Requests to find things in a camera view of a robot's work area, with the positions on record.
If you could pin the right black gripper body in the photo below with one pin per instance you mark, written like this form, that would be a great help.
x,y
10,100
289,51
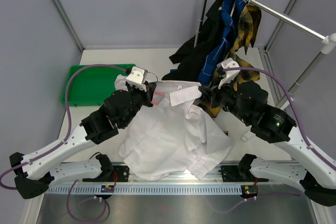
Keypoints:
x,y
224,96

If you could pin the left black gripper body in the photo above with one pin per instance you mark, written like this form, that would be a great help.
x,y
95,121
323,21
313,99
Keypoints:
x,y
139,97

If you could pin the pink hanger with metal hook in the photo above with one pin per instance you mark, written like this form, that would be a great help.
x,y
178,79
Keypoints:
x,y
158,95

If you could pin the white shirt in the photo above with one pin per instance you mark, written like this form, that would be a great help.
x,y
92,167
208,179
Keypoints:
x,y
175,135

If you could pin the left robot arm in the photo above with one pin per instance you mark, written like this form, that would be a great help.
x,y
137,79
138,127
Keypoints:
x,y
38,171

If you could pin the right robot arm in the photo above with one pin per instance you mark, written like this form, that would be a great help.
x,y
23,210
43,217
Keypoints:
x,y
249,104

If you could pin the black shirt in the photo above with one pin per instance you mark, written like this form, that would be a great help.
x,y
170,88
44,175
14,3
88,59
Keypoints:
x,y
190,57

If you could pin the blue plaid shirt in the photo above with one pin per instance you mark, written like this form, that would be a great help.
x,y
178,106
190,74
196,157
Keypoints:
x,y
229,15

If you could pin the yellow plaid shirt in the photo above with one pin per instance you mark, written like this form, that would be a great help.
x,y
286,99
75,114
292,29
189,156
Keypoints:
x,y
248,25

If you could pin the green plastic tray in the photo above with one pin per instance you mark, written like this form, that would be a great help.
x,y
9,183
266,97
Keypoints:
x,y
92,86

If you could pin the metal clothes rack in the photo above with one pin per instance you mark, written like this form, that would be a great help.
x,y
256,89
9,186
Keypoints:
x,y
293,41

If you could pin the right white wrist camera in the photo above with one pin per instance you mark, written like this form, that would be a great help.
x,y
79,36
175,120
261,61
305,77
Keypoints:
x,y
227,71

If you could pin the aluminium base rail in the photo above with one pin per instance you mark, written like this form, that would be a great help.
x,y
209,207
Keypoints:
x,y
170,174

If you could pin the white slotted cable duct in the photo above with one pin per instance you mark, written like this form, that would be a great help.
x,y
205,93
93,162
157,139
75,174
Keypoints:
x,y
119,189

